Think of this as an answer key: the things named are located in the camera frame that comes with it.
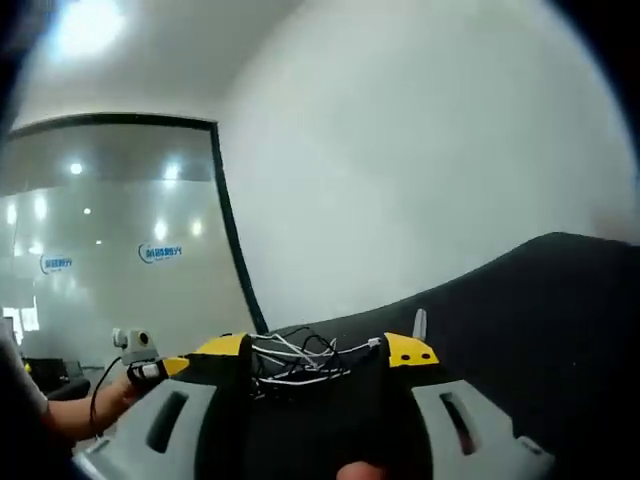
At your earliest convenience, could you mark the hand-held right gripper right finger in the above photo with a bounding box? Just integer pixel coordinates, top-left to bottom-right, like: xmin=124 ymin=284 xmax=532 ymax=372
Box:
xmin=367 ymin=331 xmax=557 ymax=480

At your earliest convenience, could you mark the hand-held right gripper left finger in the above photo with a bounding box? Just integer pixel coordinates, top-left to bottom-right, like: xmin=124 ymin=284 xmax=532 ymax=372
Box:
xmin=69 ymin=331 xmax=261 ymax=480

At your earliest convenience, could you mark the white wire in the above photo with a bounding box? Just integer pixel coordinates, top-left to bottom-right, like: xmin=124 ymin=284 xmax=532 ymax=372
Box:
xmin=248 ymin=332 xmax=385 ymax=387

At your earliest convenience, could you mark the black wire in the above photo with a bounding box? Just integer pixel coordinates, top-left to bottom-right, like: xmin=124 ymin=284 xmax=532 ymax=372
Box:
xmin=248 ymin=326 xmax=354 ymax=402

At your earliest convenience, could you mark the person's left hand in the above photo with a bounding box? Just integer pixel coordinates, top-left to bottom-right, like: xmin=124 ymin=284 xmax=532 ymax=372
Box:
xmin=103 ymin=373 xmax=151 ymax=409

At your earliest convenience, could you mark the person's right hand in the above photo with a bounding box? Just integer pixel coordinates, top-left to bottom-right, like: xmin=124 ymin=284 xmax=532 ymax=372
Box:
xmin=333 ymin=461 xmax=384 ymax=480

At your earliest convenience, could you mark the black sofa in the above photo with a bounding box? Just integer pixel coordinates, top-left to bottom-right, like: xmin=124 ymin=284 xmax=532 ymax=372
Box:
xmin=22 ymin=356 xmax=92 ymax=401

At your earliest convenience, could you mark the person's grey shirt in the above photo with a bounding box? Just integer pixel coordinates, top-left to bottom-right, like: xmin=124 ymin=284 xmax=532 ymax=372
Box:
xmin=0 ymin=334 xmax=52 ymax=480

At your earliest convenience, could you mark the black-framed glass partition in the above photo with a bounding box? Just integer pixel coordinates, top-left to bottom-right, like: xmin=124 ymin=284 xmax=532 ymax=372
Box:
xmin=0 ymin=112 xmax=270 ymax=361

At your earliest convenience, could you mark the ceiling light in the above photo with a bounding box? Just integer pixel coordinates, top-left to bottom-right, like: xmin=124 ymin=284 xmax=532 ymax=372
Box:
xmin=47 ymin=0 xmax=129 ymax=64

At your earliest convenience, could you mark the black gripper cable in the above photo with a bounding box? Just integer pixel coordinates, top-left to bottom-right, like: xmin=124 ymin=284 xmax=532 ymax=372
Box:
xmin=88 ymin=353 xmax=124 ymax=439

